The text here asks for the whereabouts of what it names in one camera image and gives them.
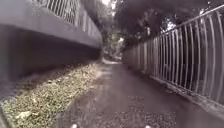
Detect grey paved path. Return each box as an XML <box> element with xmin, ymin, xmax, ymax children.
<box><xmin>55</xmin><ymin>59</ymin><xmax>224</xmax><ymax>128</ymax></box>

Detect trees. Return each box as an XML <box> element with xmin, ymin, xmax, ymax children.
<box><xmin>79</xmin><ymin>0</ymin><xmax>224</xmax><ymax>62</ymax></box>

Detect leaf-covered ground strip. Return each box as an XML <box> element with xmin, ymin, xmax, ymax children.
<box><xmin>0</xmin><ymin>61</ymin><xmax>102</xmax><ymax>128</ymax></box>

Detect metal railing beside path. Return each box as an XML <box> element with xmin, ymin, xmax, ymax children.
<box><xmin>122</xmin><ymin>4</ymin><xmax>224</xmax><ymax>106</ymax></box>

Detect concrete kerb under railing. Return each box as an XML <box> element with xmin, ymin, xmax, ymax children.
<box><xmin>123</xmin><ymin>61</ymin><xmax>224</xmax><ymax>120</ymax></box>

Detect metal railing on wall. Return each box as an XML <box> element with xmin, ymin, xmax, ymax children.
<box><xmin>28</xmin><ymin>0</ymin><xmax>103</xmax><ymax>38</ymax></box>

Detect grey concrete wall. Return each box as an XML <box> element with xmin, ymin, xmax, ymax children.
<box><xmin>0</xmin><ymin>0</ymin><xmax>104</xmax><ymax>98</ymax></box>

